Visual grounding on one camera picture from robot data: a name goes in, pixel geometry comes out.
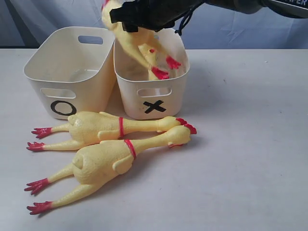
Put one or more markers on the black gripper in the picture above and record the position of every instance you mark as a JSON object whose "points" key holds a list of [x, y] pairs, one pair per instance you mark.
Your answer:
{"points": [[154, 15]]}

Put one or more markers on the yellow rubber chicken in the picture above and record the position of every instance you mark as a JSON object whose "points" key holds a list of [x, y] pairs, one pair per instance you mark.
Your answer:
{"points": [[142, 46], [95, 165], [88, 128]]}

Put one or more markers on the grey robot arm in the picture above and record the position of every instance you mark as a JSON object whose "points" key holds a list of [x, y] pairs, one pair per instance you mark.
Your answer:
{"points": [[287, 8]]}

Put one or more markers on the cream bin marked X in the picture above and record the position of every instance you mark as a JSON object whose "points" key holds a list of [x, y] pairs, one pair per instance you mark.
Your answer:
{"points": [[144, 99]]}

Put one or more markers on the cream bin marked O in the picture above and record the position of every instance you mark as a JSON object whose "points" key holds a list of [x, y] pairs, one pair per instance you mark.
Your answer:
{"points": [[73, 70]]}

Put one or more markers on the blue backdrop cloth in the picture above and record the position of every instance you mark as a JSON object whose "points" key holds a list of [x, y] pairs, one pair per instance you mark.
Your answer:
{"points": [[27, 23]]}

